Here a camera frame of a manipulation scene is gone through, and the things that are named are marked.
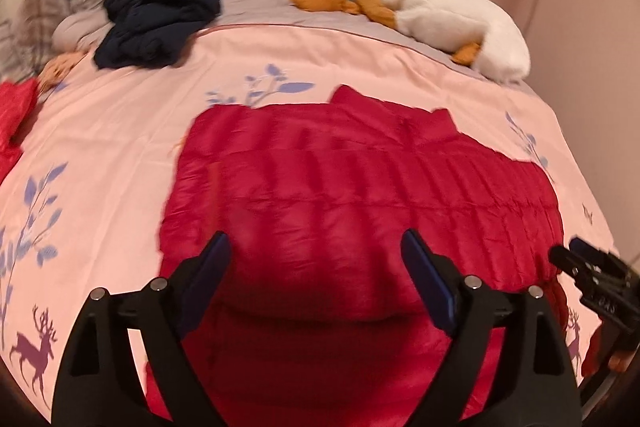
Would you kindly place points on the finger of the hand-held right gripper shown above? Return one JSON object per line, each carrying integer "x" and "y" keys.
{"x": 595, "y": 252}
{"x": 567, "y": 262}

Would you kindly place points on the dark navy garment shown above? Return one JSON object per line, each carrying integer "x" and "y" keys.
{"x": 155, "y": 22}

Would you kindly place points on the plaid grey pillow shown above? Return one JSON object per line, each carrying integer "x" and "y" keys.
{"x": 35, "y": 22}

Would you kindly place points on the person's right hand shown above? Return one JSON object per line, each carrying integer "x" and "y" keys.
{"x": 602, "y": 349}

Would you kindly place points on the grey cloth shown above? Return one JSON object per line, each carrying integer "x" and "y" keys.
{"x": 77, "y": 29}

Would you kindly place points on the coral pink down jacket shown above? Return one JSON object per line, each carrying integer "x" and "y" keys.
{"x": 15, "y": 122}

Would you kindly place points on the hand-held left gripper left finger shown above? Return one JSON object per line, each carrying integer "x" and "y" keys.
{"x": 200, "y": 279}

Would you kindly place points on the grey bed sheet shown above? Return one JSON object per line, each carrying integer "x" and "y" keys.
{"x": 270, "y": 9}

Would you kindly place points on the red down jacket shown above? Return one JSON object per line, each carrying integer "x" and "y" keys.
{"x": 350, "y": 187}

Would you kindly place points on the small orange doll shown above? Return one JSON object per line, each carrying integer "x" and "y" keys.
{"x": 60, "y": 69}

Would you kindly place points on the white goose plush toy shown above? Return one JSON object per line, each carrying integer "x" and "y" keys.
{"x": 450, "y": 17}

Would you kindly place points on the pink printed duvet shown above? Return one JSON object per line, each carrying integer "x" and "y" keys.
{"x": 110, "y": 147}

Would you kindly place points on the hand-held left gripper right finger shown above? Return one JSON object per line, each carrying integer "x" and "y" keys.
{"x": 435, "y": 287}

